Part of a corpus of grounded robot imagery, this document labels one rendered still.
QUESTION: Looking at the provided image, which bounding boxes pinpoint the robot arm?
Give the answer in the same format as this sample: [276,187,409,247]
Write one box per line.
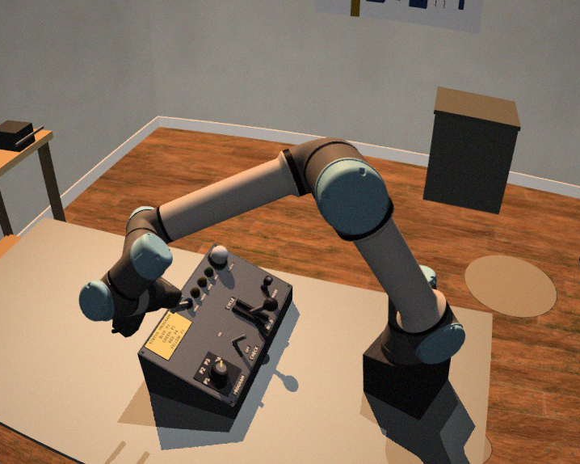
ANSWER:
[79,137,465,365]

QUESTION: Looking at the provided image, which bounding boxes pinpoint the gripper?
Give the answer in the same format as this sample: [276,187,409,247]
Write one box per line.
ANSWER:
[111,277,189,338]

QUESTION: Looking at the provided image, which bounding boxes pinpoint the black control console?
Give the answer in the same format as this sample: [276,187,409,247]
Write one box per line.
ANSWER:
[137,243,292,420]

